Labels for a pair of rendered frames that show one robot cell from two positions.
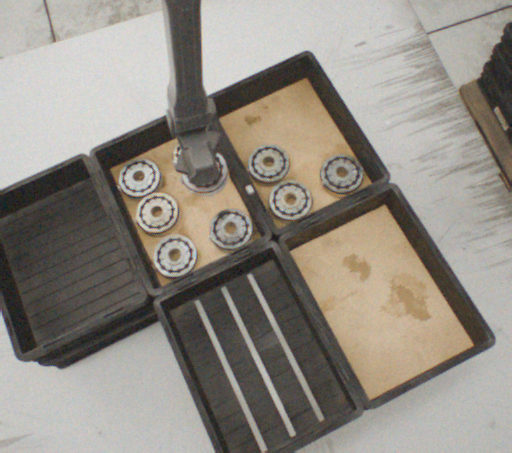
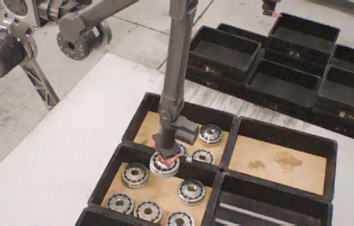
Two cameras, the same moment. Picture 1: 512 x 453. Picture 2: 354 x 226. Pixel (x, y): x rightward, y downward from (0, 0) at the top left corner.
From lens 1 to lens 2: 0.94 m
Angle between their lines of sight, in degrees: 37
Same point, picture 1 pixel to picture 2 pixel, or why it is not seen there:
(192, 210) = (161, 200)
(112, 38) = (6, 170)
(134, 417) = not seen: outside the picture
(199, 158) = (191, 126)
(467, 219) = not seen: hidden behind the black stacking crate
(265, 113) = (147, 136)
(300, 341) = (271, 212)
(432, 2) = not seen: hidden behind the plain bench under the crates
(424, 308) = (296, 159)
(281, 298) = (243, 202)
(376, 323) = (288, 180)
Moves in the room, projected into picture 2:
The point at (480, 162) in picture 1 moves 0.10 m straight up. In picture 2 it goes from (242, 105) to (246, 90)
